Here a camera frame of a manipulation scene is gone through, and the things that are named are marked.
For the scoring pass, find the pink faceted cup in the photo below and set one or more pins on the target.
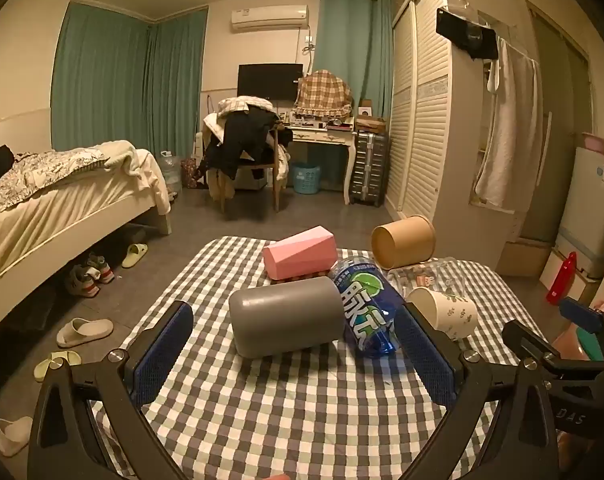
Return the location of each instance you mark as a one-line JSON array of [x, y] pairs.
[[299, 257]]

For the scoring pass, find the blue plastic bottle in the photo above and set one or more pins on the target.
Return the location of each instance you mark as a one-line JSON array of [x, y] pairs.
[[368, 312]]

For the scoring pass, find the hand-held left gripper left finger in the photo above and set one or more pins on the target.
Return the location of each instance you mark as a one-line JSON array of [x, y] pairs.
[[165, 352]]

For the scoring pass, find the plaid cloth cover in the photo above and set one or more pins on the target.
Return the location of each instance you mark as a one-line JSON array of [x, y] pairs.
[[324, 92]]

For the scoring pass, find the white desk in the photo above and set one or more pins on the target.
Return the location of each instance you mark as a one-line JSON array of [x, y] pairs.
[[324, 136]]

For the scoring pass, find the teal curtain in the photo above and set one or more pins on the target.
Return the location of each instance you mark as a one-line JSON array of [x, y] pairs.
[[354, 45]]

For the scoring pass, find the patterned quilt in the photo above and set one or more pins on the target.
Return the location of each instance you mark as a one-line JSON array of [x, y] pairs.
[[36, 175]]

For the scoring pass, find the wide green curtain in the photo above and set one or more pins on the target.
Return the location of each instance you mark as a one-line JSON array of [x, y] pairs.
[[101, 80]]

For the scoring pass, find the white patterned paper cup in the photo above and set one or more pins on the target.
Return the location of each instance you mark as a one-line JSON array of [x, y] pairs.
[[447, 313]]

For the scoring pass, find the red bottle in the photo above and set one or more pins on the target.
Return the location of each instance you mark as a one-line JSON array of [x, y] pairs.
[[562, 280]]

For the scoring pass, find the black monitor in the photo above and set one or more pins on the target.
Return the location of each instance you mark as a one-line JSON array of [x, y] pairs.
[[269, 81]]

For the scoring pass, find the grey sneaker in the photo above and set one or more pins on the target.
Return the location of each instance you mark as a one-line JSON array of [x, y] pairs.
[[101, 267], [81, 281]]

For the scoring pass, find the narrow green curtain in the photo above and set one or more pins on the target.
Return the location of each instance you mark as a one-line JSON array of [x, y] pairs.
[[179, 85]]

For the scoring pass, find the glass door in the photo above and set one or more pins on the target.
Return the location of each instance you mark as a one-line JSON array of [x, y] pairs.
[[557, 125]]

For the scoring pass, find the checked tablecloth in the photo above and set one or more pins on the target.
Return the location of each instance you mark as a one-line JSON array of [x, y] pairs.
[[282, 410]]

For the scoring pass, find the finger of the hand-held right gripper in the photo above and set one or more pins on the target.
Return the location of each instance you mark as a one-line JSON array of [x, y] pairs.
[[527, 341], [582, 313]]

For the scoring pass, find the white fridge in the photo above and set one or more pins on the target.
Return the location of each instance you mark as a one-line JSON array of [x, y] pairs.
[[589, 210]]

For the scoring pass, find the large water jug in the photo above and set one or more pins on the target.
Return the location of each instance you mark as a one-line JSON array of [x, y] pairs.
[[170, 172]]

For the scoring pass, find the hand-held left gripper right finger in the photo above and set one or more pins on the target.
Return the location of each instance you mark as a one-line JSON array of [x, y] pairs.
[[426, 360]]

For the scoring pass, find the bed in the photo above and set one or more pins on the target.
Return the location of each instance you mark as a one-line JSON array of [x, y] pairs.
[[46, 230]]

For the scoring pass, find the grey cup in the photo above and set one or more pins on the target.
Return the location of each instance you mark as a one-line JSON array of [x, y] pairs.
[[287, 317]]

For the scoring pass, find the pink basin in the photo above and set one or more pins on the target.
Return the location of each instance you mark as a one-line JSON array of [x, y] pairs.
[[596, 141]]

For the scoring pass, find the dark red bag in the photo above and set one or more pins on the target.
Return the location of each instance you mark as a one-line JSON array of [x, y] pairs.
[[190, 174]]

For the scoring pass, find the white towel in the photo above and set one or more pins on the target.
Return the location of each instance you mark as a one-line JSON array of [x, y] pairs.
[[512, 125]]

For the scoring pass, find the pile of clothes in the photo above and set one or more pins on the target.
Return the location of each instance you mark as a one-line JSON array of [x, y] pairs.
[[242, 135]]

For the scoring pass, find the yellow-green slipper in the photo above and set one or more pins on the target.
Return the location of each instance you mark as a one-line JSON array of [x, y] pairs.
[[56, 364], [134, 255]]

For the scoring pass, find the wooden chair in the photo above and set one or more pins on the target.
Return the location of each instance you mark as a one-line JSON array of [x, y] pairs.
[[274, 175]]

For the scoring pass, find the white air conditioner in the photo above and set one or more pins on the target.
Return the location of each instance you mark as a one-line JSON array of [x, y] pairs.
[[269, 17]]

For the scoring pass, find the cream blanket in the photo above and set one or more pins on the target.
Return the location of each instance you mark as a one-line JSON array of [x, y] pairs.
[[136, 170]]

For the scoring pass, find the white louvred wardrobe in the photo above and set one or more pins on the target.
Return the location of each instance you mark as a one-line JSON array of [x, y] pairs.
[[424, 125]]

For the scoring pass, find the grey suitcase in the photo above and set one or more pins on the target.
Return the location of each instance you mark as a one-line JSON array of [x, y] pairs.
[[368, 170]]

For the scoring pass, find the teal plastic container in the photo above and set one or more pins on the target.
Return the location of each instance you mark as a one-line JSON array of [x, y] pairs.
[[591, 346]]

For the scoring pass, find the beige slipper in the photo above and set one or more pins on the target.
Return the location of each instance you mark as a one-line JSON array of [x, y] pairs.
[[84, 331]]

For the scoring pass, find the white slipper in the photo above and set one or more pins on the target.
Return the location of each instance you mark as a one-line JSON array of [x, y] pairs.
[[12, 436]]

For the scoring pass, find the brown paper cup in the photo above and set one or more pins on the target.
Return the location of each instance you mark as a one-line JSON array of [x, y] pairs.
[[404, 246]]

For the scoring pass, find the blue waste bin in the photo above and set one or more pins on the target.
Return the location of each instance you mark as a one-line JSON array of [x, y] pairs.
[[307, 179]]

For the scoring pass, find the small brown cardboard box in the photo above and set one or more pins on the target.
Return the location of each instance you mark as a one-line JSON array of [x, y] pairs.
[[371, 123]]

